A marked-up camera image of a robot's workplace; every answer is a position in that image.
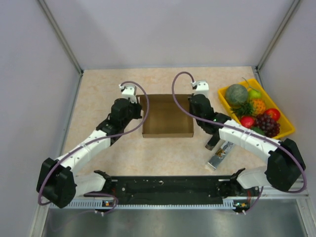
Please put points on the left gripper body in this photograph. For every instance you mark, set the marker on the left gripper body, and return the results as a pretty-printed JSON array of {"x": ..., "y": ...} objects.
[{"x": 134, "y": 113}]

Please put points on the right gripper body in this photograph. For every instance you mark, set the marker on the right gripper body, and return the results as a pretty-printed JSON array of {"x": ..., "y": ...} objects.
[{"x": 191, "y": 110}]

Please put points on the brown cardboard box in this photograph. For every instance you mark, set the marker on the brown cardboard box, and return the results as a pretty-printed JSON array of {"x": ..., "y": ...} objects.
[{"x": 166, "y": 120}]

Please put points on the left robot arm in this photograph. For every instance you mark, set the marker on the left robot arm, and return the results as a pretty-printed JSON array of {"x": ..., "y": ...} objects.
[{"x": 59, "y": 181}]

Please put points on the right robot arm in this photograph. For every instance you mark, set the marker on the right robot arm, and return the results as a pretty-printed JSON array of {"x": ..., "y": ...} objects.
[{"x": 283, "y": 161}]

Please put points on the grey-green melon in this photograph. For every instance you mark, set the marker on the grey-green melon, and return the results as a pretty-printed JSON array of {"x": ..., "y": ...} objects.
[{"x": 236, "y": 94}]

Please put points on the black rectangular bar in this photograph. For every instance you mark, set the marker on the black rectangular bar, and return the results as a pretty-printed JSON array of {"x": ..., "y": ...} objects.
[{"x": 213, "y": 141}]

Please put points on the red apple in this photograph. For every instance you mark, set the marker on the red apple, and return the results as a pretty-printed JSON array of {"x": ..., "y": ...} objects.
[
  {"x": 273, "y": 113},
  {"x": 247, "y": 121}
]

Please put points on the green apple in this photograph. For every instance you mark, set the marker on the green apple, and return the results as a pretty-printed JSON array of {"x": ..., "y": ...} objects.
[{"x": 254, "y": 94}]

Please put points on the orange pineapple toy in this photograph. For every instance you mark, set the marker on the orange pineapple toy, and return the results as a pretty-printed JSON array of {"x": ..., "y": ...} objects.
[{"x": 258, "y": 106}]

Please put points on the green lime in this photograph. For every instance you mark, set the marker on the green lime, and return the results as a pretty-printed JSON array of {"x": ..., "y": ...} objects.
[{"x": 258, "y": 130}]

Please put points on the purple grapes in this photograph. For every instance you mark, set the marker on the purple grapes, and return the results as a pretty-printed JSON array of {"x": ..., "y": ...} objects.
[{"x": 267, "y": 125}]

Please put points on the yellow plastic tray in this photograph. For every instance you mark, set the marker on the yellow plastic tray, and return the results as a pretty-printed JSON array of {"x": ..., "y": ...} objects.
[{"x": 248, "y": 104}]

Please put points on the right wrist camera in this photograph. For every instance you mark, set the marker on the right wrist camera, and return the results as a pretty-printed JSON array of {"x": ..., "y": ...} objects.
[{"x": 200, "y": 87}]

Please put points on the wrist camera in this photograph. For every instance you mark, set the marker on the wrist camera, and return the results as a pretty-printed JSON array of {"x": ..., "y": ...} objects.
[
  {"x": 200, "y": 87},
  {"x": 128, "y": 92}
]

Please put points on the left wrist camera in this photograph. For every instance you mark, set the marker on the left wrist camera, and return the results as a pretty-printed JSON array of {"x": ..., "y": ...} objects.
[{"x": 128, "y": 92}]

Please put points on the aluminium rail frame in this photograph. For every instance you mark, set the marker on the aluminium rail frame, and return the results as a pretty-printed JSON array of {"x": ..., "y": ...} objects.
[{"x": 108, "y": 202}]

